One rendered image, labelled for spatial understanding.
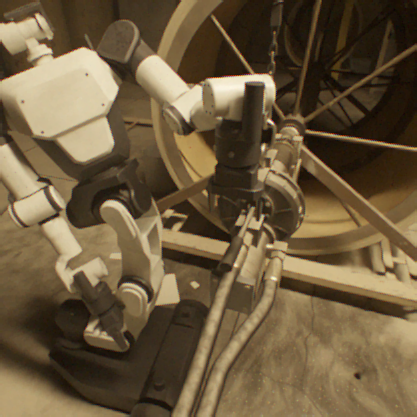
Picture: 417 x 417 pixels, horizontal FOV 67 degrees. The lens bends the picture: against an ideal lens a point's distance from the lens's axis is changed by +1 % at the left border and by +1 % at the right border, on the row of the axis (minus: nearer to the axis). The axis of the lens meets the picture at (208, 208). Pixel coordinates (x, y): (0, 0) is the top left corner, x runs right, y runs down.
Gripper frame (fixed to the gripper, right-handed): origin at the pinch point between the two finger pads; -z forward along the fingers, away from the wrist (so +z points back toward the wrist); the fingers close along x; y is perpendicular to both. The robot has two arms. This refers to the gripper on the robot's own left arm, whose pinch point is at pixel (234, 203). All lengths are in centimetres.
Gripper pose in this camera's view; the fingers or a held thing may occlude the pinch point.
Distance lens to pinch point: 69.6
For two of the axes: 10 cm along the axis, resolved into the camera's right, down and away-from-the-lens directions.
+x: 9.4, 1.8, -2.9
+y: 3.4, -5.1, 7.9
